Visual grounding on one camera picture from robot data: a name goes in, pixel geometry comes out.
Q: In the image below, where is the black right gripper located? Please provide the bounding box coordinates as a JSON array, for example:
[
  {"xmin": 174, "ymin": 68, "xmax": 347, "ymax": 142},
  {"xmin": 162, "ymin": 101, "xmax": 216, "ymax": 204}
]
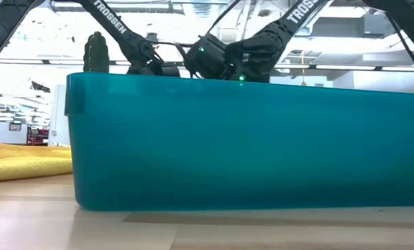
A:
[{"xmin": 184, "ymin": 33, "xmax": 229, "ymax": 80}]

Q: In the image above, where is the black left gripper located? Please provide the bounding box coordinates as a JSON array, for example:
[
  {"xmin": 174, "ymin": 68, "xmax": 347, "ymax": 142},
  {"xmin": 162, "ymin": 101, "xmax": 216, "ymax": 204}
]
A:
[{"xmin": 157, "ymin": 61, "xmax": 182, "ymax": 78}]

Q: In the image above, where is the teal plastic bin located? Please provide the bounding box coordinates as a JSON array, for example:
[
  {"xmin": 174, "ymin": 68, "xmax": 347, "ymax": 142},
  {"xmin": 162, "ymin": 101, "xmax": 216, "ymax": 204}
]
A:
[{"xmin": 64, "ymin": 72, "xmax": 414, "ymax": 212}]

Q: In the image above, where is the yellow microfiber towel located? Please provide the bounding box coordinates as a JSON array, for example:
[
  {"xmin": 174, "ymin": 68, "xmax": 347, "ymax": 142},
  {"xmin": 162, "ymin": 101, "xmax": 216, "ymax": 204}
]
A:
[{"xmin": 0, "ymin": 142, "xmax": 73, "ymax": 184}]

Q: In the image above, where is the green cactus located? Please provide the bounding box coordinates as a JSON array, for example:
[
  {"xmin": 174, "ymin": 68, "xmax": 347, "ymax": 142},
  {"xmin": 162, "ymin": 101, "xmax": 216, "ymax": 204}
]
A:
[{"xmin": 83, "ymin": 31, "xmax": 110, "ymax": 74}]

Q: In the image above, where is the white cabinet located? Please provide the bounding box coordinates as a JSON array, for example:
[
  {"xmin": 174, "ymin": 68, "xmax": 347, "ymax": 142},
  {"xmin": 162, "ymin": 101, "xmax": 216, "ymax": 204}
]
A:
[{"xmin": 48, "ymin": 83, "xmax": 71, "ymax": 147}]

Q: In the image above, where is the yellow hanging cord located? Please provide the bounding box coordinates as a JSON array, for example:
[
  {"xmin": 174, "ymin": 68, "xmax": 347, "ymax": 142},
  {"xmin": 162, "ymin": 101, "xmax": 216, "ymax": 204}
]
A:
[{"xmin": 299, "ymin": 50, "xmax": 307, "ymax": 87}]

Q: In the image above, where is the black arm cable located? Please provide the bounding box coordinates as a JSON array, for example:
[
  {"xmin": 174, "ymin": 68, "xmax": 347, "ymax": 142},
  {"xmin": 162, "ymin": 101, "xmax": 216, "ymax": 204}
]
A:
[{"xmin": 386, "ymin": 13, "xmax": 414, "ymax": 88}]

